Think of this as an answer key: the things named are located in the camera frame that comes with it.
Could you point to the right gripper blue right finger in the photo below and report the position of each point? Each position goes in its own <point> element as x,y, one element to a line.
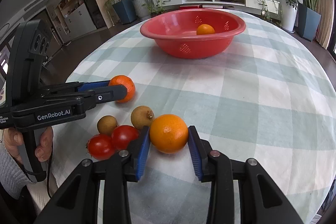
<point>195,148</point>

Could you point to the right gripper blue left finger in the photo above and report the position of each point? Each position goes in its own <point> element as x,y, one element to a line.
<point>143,152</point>

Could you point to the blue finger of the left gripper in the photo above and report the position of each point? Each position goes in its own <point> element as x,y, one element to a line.
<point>92,85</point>
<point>103,94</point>

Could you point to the dark orange mandarin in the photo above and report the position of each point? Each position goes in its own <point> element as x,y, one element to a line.
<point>126,82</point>

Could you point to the red tomato with calyx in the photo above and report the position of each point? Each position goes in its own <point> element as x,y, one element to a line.
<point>123,135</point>

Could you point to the brown kiwi with stem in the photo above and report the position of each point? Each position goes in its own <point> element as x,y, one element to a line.
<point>142,116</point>

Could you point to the red tomato front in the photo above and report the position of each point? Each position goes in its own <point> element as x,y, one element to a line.
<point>100,147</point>

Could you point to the yellow-orange orange with navel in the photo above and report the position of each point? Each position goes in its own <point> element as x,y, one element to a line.
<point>205,29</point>

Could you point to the white knit sleeve forearm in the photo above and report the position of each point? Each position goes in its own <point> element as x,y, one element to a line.
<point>13,179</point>

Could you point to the person's left hand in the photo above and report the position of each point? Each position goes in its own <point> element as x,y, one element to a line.
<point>13,139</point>

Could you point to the red plastic colander bowl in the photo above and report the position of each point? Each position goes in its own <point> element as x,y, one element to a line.
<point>175,32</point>

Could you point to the plant in white ribbed pot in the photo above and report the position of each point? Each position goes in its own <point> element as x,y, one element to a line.
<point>141,9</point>

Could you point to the red storage box left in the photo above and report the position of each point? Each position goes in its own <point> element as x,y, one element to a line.
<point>186,7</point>

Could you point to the bushy plant in white pot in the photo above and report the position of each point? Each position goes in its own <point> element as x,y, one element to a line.
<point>288,16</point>

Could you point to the beige curtain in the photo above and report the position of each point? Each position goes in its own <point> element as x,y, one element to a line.
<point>326,9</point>

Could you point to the wooden wall cabinet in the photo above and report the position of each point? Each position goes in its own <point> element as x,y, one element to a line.
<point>75,18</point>

